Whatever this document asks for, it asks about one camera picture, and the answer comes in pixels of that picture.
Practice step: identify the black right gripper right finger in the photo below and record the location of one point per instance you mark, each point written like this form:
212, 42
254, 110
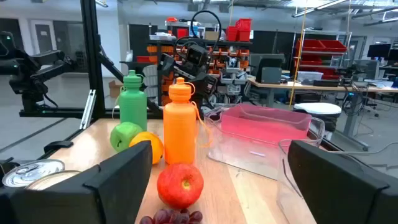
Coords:
342, 193

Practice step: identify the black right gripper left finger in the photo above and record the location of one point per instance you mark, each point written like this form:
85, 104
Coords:
93, 199

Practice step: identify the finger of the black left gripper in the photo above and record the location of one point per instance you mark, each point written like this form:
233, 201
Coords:
166, 64
205, 83

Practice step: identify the green label tuna can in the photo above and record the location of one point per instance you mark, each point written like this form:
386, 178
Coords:
53, 179
31, 171

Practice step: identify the green plastic water bottle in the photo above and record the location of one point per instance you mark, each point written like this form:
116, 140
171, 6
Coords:
133, 102

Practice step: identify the orange plastic water bottle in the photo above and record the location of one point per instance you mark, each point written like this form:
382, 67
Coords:
179, 130

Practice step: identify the green apple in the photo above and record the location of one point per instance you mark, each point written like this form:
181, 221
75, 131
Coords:
124, 137

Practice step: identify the orange fruit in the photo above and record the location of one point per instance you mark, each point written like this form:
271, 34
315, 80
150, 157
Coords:
152, 146

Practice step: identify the dark red grapes bunch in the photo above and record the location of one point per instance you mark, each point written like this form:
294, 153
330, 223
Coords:
174, 217

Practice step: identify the red apple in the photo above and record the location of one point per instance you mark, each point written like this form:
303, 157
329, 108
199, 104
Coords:
180, 185

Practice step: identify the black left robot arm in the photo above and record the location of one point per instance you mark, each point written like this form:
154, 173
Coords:
209, 100

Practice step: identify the brown cardboard box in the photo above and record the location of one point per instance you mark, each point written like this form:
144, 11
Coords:
115, 88

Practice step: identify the red storage crate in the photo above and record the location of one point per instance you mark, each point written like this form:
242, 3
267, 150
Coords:
243, 24
244, 35
231, 33

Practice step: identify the clear plastic bin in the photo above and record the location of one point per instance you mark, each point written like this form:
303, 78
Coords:
236, 155
281, 186

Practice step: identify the grey computer monitor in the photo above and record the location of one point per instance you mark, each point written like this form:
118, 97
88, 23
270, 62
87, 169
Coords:
269, 73

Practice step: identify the black table clamp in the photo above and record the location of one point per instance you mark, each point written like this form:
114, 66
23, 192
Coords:
57, 145

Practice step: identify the white trash bin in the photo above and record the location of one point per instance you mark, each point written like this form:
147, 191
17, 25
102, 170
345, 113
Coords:
317, 109

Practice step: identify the clear storage box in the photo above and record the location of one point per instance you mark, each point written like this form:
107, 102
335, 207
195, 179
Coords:
309, 76

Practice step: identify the wooden office desk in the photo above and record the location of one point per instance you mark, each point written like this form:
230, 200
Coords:
311, 87

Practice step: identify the red rack bin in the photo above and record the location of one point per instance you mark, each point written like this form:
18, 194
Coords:
309, 45
331, 73
311, 59
333, 46

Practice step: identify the metal storage rack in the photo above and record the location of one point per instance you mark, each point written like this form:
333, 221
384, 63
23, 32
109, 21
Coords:
323, 53

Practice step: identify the grey door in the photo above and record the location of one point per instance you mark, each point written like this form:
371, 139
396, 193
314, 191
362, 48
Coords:
43, 37

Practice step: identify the black computer monitor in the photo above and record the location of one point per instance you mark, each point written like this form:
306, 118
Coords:
378, 50

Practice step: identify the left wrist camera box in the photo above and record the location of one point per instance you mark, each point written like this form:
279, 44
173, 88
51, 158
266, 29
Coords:
197, 56

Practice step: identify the silver frame strip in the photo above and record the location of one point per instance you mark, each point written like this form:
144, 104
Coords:
88, 109

